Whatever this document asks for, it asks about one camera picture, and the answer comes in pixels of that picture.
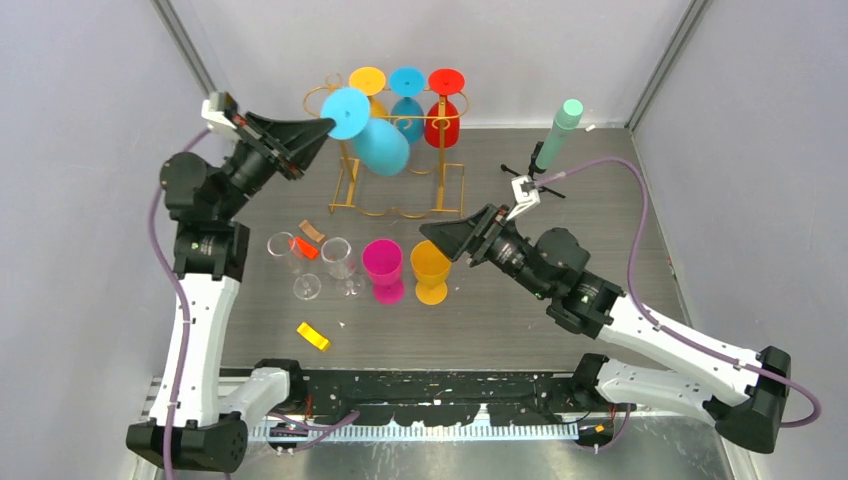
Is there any yellow wine glass back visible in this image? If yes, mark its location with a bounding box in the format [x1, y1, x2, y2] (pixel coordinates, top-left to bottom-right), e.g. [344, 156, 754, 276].
[348, 66, 389, 119]

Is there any orange red block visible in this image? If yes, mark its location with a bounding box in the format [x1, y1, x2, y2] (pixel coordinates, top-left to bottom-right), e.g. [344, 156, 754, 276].
[294, 237, 320, 260]

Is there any yellow wine glass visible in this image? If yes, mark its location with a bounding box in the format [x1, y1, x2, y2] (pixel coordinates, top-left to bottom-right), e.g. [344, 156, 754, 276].
[410, 240, 452, 306]
[348, 66, 389, 119]

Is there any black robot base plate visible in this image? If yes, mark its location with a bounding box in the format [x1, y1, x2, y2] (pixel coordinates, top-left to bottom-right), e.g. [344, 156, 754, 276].
[271, 369, 625, 427]

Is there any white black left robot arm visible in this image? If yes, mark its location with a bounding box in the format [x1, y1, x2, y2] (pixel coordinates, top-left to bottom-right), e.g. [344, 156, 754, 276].
[126, 112, 335, 479]

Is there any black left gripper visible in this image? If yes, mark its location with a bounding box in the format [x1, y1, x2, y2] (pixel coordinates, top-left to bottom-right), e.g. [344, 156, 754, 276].
[216, 112, 337, 221]

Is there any clear wine glass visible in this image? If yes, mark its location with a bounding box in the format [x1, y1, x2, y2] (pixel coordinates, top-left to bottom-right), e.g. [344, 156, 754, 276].
[266, 231, 322, 301]
[320, 237, 364, 299]

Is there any blue wine glass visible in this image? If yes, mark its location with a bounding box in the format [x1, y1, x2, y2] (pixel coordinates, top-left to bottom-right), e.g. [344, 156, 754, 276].
[388, 66, 425, 144]
[320, 87, 410, 176]

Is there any yellow wine glass front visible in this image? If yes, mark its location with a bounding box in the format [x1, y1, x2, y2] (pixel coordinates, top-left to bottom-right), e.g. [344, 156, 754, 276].
[410, 240, 452, 306]

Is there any yellow block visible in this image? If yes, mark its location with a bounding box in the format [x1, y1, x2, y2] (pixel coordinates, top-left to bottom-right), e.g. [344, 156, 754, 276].
[296, 322, 331, 352]

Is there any pink wine glass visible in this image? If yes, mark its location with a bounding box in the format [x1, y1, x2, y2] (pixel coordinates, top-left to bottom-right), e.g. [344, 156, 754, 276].
[361, 238, 405, 305]

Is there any small black tripod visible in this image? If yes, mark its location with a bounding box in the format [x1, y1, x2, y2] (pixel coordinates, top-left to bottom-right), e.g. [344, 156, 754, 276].
[500, 141, 566, 200]

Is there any gold wire glass rack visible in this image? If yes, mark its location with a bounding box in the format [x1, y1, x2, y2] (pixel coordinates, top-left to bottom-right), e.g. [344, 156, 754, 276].
[302, 72, 470, 219]

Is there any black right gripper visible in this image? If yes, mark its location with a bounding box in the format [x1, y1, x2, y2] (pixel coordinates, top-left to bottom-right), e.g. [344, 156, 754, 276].
[419, 203, 551, 299]

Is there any tan wooden block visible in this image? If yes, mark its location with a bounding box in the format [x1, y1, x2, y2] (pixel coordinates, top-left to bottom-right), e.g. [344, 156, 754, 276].
[299, 220, 326, 244]

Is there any red wine glass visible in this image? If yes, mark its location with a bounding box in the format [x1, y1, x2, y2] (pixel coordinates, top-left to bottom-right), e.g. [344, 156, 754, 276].
[424, 68, 465, 148]

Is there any aluminium frame rail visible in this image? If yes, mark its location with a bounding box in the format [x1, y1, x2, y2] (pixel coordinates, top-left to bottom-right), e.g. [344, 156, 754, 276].
[145, 377, 730, 444]

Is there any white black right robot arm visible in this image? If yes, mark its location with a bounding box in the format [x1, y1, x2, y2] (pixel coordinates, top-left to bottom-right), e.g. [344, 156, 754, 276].
[419, 204, 791, 454]

